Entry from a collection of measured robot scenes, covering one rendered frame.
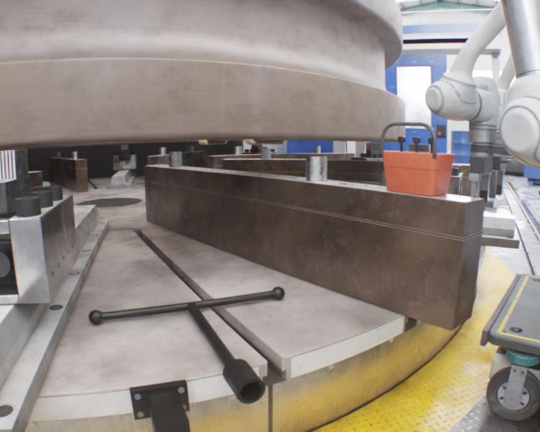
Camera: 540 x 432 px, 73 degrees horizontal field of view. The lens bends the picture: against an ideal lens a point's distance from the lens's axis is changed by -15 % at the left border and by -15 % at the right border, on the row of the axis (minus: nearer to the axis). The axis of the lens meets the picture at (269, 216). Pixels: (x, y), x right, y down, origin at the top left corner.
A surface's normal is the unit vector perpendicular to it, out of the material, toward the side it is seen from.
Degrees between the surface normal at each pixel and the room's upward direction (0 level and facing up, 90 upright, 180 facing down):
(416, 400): 0
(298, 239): 90
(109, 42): 67
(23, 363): 0
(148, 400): 90
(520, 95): 77
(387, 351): 90
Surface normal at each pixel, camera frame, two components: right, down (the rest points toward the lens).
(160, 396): 0.00, -0.98
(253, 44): 0.58, -0.07
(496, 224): -0.46, -0.17
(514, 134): -0.90, 0.18
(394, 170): -0.77, 0.23
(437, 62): -0.49, 0.15
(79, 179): 0.62, 0.14
